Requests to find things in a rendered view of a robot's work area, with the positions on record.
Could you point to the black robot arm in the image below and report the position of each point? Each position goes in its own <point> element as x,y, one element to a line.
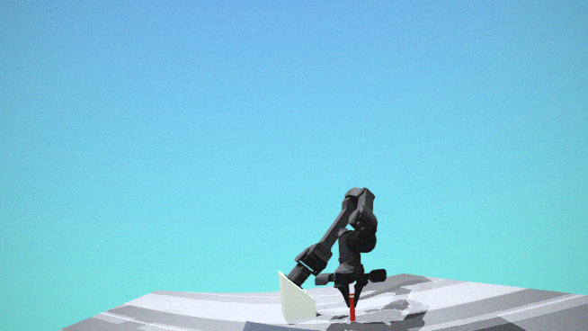
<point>357,210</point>

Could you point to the red peg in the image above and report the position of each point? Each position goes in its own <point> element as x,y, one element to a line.
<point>352,308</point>

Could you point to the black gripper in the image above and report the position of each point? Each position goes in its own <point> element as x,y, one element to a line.
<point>377,275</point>

